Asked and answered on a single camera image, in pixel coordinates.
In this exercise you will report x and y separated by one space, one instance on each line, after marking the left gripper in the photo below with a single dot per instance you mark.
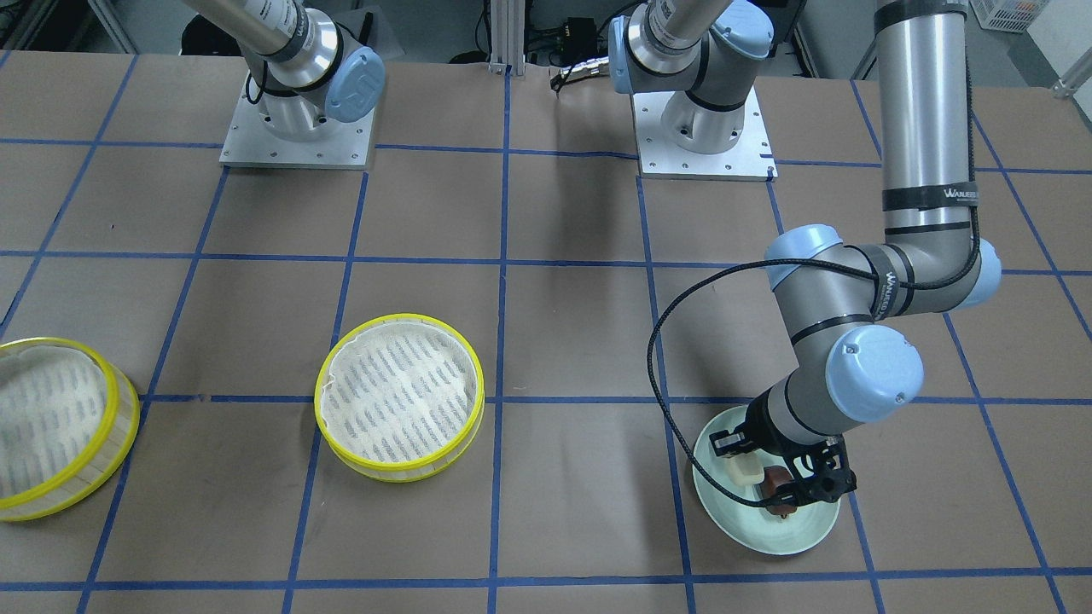
762 437

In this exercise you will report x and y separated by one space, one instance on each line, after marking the white steamed bun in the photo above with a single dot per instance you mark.
745 469

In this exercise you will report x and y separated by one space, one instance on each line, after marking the brown steamed bun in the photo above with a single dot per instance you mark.
775 477

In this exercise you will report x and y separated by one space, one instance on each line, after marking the yellow bamboo steamer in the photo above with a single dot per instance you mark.
400 398
69 417

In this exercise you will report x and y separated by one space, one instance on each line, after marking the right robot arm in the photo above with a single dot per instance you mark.
306 72

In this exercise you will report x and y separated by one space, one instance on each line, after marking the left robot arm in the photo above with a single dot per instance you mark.
834 298

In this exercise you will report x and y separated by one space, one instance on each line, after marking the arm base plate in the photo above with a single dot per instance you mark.
290 133
677 139

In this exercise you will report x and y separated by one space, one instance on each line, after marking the aluminium frame post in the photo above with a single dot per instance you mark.
507 37

